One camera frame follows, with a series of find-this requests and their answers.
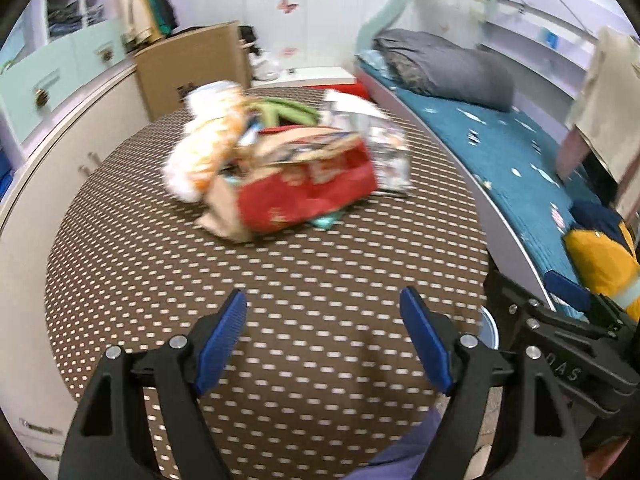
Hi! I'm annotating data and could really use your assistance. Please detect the pink hanging garment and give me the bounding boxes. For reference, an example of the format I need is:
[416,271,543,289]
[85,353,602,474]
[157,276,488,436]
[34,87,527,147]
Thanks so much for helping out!
[556,129,592,182]

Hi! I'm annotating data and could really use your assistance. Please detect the white orange plastic bag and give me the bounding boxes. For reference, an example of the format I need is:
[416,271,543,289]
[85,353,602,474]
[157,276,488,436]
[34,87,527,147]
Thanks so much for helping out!
[162,81,251,204]

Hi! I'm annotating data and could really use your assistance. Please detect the green wrapper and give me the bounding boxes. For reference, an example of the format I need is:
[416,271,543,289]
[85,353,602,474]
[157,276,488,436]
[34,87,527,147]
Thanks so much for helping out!
[249,99,319,127]

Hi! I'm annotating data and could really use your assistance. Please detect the hanging clothes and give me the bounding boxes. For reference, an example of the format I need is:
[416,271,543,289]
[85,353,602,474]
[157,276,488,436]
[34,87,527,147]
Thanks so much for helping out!
[107,0,179,47]

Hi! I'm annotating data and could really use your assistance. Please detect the beige hanging garment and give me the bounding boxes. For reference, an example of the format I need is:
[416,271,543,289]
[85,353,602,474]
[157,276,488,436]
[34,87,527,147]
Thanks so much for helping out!
[565,25,640,187]

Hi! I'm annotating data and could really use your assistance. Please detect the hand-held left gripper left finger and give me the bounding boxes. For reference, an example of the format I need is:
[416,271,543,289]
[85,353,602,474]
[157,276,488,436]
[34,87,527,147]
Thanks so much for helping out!
[57,289,249,480]

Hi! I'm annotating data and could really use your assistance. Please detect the bed with blue sheet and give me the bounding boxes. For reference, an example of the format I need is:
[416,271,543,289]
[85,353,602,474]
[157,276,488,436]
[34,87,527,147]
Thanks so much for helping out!
[354,49,603,322]

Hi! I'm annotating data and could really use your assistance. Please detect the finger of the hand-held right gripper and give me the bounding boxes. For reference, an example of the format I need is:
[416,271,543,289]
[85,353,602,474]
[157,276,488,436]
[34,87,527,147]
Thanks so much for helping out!
[546,271,626,333]
[483,269,556,341]

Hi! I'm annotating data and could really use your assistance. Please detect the white low platform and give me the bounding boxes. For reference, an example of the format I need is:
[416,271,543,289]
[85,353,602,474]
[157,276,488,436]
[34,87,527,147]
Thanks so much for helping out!
[249,65,359,89]

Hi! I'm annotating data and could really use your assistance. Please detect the white crumpled plastic bag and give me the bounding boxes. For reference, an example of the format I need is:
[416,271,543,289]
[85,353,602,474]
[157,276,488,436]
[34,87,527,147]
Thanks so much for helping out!
[251,52,282,82]

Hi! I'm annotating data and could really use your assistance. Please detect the brown paper bag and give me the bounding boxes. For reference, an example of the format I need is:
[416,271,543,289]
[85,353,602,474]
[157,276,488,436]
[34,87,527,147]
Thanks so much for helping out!
[195,179,257,244]

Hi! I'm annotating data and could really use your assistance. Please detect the white cabinet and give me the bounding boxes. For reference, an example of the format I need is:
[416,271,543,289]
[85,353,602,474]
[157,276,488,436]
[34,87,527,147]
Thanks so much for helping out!
[0,59,152,480]

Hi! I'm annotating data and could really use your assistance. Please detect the white round bin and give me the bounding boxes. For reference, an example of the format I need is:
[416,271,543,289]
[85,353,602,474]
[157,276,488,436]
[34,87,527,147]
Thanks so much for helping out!
[477,307,500,352]

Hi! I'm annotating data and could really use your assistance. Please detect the white cubby shelf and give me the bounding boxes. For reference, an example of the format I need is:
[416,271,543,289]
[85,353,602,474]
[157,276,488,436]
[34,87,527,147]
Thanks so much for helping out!
[42,0,122,45]

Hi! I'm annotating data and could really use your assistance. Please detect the red snack bag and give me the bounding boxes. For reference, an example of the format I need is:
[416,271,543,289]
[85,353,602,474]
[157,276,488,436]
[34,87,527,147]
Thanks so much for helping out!
[237,126,377,234]

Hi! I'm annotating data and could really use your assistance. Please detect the white wall shelf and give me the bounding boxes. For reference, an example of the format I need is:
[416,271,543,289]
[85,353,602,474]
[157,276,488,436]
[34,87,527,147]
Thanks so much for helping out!
[479,0,603,73]

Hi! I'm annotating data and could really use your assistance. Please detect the person's purple clothing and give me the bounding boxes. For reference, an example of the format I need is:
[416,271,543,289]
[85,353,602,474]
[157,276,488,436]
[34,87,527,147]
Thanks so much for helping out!
[367,406,444,480]

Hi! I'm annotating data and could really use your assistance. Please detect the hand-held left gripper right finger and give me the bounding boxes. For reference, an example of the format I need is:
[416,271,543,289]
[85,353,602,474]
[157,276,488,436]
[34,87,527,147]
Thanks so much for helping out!
[399,286,585,480]

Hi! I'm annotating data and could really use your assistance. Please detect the teal packet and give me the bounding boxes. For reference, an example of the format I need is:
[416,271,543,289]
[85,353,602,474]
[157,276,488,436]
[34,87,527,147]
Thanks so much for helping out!
[307,208,347,231]

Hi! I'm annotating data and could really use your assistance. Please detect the brown cardboard box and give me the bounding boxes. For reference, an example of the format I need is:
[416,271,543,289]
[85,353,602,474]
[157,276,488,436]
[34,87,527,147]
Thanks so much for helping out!
[132,20,252,122]

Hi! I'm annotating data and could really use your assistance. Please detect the silver foil wrapper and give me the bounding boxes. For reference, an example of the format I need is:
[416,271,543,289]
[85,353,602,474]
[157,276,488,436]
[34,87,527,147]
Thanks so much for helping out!
[322,89,414,199]

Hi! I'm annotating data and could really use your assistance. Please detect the grey quilt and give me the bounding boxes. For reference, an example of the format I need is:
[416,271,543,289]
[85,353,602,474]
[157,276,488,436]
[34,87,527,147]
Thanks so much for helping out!
[374,28,515,114]

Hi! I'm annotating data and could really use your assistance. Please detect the mint green drawer unit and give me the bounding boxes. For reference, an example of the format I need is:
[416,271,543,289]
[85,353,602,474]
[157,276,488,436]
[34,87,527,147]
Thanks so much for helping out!
[0,15,135,150]

